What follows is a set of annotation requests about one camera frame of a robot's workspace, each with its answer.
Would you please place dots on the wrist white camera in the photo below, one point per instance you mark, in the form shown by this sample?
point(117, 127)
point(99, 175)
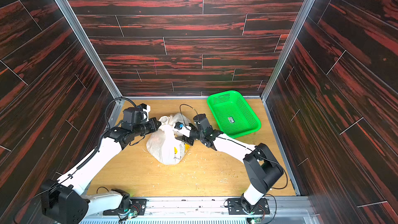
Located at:
point(145, 110)
point(186, 131)

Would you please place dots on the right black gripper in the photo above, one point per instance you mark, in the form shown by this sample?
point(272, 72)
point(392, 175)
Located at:
point(189, 137)

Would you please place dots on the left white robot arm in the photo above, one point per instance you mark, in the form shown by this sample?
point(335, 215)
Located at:
point(63, 200)

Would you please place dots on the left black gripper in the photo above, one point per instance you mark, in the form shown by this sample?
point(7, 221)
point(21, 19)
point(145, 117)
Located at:
point(152, 121)

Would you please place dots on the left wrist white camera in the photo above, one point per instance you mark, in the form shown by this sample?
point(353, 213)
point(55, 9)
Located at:
point(145, 110)

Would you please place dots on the metal front rail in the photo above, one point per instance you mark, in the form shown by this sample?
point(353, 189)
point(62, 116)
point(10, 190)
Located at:
point(215, 210)

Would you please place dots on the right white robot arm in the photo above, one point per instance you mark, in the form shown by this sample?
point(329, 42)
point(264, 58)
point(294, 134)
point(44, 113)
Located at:
point(262, 167)

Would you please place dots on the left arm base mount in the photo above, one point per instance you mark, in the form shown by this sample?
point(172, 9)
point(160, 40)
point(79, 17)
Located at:
point(118, 203)

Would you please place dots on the white plastic bag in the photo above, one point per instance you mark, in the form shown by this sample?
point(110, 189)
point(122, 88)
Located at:
point(163, 144)

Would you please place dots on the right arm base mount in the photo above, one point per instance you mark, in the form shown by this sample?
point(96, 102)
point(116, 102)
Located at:
point(240, 206)

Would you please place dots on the green plastic basket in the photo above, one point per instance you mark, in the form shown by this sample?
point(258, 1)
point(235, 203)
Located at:
point(233, 114)

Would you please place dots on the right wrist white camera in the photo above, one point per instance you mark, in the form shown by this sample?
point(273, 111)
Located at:
point(186, 131)

